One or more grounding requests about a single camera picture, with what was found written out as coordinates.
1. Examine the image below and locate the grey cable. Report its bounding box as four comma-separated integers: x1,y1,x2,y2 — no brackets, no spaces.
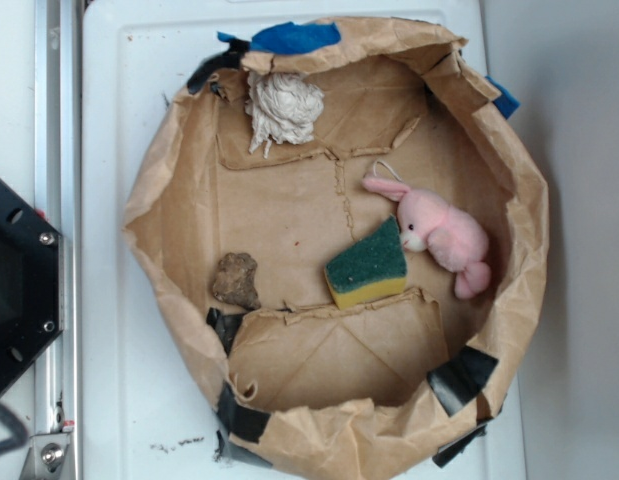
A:
0,397,29,455

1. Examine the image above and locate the blue tape piece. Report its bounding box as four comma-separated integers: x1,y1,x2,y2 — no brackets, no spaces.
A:
217,21,342,54
485,75,521,120

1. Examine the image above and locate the white paper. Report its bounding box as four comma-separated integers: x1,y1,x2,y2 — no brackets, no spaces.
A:
245,72,324,159

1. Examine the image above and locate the blue tape piece top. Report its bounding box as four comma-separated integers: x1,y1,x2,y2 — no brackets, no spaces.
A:
217,21,342,54

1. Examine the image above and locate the pink plush bunny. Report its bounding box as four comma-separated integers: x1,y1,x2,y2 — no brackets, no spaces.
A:
362,172,492,300

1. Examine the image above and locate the brown paper bag tray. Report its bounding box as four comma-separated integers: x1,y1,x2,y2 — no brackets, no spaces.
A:
124,17,549,479

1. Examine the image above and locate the blue tape piece right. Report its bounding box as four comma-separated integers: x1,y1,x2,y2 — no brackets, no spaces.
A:
485,75,521,120

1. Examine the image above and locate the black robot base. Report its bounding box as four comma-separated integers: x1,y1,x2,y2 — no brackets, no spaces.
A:
0,179,61,397

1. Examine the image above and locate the brown rock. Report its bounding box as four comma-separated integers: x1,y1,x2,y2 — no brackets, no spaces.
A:
212,252,261,311

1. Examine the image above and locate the metal corner bracket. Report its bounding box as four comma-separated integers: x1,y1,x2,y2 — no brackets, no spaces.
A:
19,433,71,480

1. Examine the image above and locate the green and yellow sponge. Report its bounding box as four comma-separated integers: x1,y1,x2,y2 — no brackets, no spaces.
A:
324,216,407,310

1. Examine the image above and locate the white plastic board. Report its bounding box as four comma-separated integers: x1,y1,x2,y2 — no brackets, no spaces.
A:
80,0,529,480

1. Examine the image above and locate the aluminium rail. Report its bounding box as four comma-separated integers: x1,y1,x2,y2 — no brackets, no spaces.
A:
34,1,86,479

